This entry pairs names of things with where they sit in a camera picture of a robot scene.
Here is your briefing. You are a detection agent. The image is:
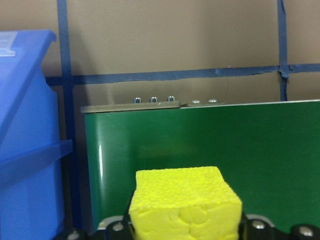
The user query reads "yellow foam block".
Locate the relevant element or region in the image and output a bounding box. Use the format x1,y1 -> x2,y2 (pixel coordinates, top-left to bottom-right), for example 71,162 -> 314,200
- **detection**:
128,166 -> 243,240

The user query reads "green conveyor belt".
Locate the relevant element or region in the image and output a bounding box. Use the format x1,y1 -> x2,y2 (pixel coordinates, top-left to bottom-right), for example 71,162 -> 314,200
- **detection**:
80,95 -> 320,240

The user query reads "blue plastic storage bin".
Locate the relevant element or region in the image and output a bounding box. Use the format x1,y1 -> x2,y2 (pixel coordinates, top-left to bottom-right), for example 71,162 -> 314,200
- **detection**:
0,29 -> 74,240

